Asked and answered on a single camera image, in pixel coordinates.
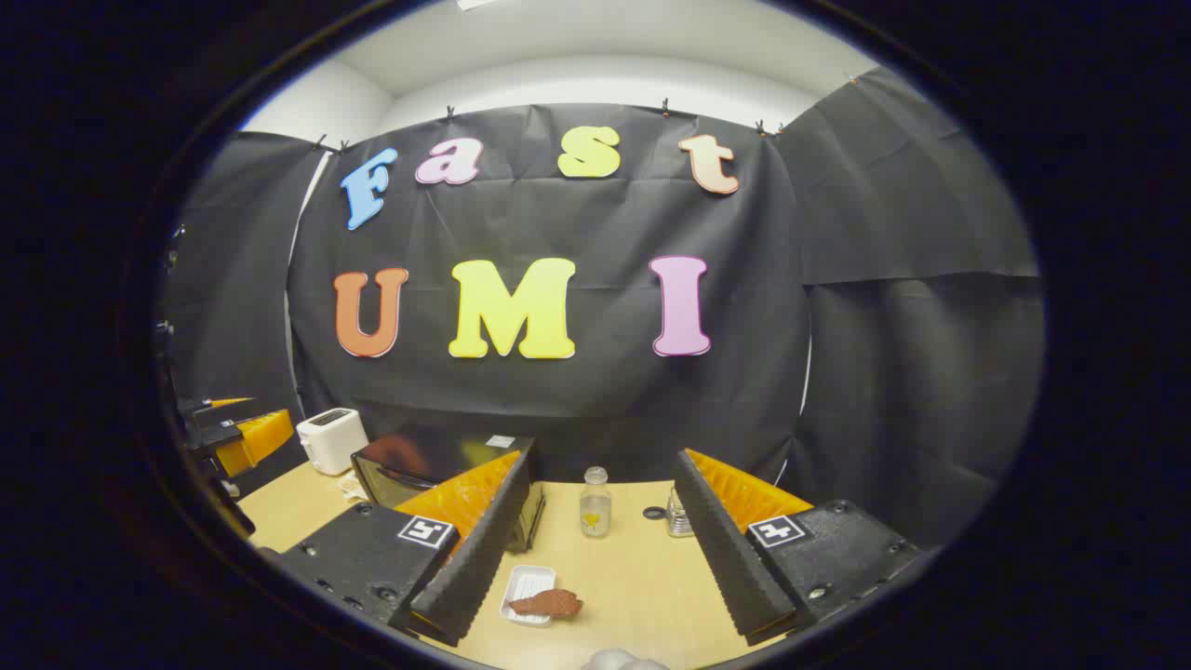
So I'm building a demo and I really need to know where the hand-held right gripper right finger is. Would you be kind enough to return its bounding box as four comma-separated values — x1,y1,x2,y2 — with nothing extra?
674,449,922,648

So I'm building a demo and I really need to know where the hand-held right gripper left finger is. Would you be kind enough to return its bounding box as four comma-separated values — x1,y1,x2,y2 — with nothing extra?
279,451,533,648

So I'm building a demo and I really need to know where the brown meat piece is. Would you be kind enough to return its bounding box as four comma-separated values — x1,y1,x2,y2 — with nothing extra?
507,588,584,619

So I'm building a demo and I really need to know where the black electric oven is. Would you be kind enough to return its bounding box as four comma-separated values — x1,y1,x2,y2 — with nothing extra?
351,433,545,555

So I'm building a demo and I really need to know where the clear cutlery holder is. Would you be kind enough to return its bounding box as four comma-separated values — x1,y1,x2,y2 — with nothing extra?
666,486,697,539

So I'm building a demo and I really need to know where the small white rectangular tray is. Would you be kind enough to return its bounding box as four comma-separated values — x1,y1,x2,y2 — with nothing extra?
500,565,557,627

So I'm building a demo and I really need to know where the white toaster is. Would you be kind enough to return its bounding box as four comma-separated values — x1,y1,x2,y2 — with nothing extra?
296,408,369,476

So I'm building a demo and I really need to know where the clear glass bottle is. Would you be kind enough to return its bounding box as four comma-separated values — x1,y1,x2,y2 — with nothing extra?
579,467,613,539

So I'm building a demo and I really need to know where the black backdrop cloth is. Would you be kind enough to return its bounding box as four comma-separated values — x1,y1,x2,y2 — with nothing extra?
158,70,1043,550

